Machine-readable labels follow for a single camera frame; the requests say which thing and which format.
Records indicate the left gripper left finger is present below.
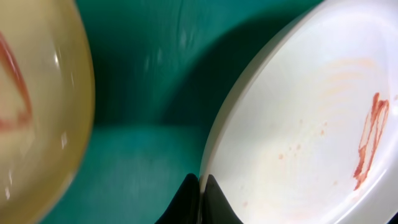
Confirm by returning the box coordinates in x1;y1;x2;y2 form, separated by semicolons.
155;174;199;224

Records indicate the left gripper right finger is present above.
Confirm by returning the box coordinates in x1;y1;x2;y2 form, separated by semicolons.
201;175;243;224

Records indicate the white plate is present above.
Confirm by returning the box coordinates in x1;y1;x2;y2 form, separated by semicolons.
200;0;397;223

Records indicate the teal plastic serving tray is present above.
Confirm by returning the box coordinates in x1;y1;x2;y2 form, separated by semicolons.
44;0;317;223

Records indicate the yellow-green round plate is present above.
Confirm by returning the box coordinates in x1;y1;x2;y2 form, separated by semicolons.
1;0;95;223

